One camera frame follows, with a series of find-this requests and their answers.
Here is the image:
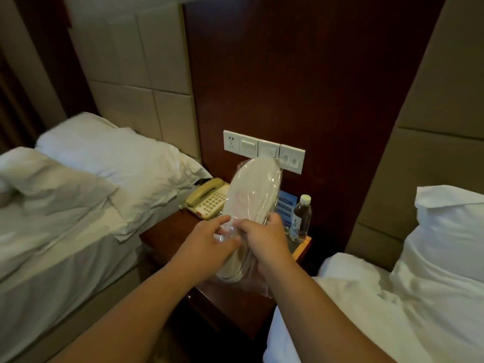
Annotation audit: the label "white duvet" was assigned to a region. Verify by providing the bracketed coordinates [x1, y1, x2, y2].
[263, 252, 484, 363]

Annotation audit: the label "person's left hand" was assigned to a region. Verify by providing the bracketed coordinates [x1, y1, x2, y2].
[169, 215, 243, 278]

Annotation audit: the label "white socket and switch plate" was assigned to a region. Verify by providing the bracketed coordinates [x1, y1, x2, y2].
[223, 130, 259, 156]

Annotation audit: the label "crumpled white pillow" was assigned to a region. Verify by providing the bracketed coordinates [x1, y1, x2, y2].
[0, 146, 118, 210]

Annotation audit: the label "person's right hand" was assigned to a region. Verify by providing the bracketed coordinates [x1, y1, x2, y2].
[236, 213, 301, 277]

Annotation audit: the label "dark wooden nightstand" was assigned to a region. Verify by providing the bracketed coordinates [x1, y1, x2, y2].
[139, 208, 314, 339]

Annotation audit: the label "person's right forearm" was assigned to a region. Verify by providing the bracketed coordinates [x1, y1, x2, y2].
[261, 260, 396, 363]

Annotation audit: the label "brown curtain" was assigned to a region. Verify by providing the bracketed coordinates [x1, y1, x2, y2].
[0, 0, 76, 155]

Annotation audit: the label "beige padded headboard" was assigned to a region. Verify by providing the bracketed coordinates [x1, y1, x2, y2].
[62, 0, 202, 164]
[345, 0, 484, 273]

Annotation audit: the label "person's left forearm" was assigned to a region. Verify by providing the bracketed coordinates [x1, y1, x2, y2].
[48, 257, 213, 363]

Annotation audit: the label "white slippers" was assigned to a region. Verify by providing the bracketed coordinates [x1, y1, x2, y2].
[216, 156, 284, 299]

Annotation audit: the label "beige desk telephone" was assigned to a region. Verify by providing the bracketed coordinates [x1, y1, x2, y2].
[185, 177, 231, 222]

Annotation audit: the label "white wall plate round knob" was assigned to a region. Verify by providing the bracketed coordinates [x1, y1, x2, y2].
[279, 144, 306, 175]

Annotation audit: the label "large white pillow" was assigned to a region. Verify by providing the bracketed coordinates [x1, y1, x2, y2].
[35, 111, 213, 243]

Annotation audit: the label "white wall switch plate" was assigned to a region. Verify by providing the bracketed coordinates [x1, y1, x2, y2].
[258, 140, 281, 160]

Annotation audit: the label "blue standing card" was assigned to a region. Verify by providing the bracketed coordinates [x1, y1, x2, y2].
[275, 190, 299, 238]

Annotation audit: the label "clear plastic water bottle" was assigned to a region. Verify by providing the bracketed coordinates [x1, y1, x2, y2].
[293, 194, 313, 243]

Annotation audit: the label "bed with white sheet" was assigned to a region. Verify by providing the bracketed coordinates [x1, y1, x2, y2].
[0, 193, 159, 363]

